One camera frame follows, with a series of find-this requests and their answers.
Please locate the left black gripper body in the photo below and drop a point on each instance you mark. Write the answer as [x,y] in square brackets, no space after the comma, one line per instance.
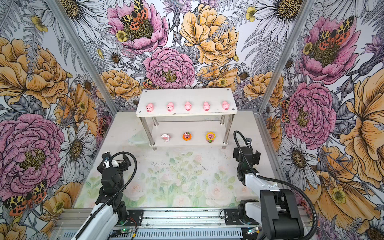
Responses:
[123,166]

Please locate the pink bear yellow flower toy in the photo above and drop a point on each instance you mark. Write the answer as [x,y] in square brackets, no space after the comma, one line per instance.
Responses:
[210,137]

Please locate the pink bear orange donut toy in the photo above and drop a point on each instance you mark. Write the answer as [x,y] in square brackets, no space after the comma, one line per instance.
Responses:
[187,136]

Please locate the white hooded pink doll toy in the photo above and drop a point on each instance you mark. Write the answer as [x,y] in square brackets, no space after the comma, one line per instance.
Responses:
[165,137]

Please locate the pink pig toy front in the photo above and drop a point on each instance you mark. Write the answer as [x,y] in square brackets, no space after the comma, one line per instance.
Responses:
[206,106]

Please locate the pink pig toy pair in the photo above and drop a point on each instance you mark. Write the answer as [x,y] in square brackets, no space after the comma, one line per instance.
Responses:
[170,107]

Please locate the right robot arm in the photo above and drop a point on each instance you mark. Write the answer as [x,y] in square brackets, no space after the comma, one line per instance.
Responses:
[276,209]

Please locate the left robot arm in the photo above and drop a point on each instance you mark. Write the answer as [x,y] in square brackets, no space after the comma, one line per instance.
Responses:
[109,208]

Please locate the white two-tier shelf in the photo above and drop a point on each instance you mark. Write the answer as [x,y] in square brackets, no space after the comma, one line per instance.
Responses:
[187,117]

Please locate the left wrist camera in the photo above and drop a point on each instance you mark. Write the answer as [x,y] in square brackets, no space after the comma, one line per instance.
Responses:
[107,160]

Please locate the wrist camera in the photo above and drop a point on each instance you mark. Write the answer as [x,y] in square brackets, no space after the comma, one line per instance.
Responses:
[248,142]
[107,160]

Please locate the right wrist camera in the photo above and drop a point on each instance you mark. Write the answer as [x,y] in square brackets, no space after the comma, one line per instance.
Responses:
[248,142]

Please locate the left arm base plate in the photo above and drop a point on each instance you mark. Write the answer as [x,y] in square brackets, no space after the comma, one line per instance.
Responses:
[133,218]

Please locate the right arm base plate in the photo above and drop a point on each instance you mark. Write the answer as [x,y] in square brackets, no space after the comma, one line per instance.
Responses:
[232,218]

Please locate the white vented cable duct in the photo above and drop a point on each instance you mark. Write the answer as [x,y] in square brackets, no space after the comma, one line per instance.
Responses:
[172,234]

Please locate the aluminium front rail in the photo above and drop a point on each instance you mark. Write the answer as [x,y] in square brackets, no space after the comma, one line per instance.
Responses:
[156,218]

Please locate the right aluminium corner post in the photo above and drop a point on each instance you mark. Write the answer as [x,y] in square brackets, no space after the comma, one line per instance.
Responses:
[291,40]

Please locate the aluminium corner post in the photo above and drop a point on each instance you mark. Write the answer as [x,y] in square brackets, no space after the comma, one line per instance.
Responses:
[291,40]
[71,33]

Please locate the left aluminium corner post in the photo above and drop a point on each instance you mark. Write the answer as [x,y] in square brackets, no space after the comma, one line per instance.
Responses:
[71,33]

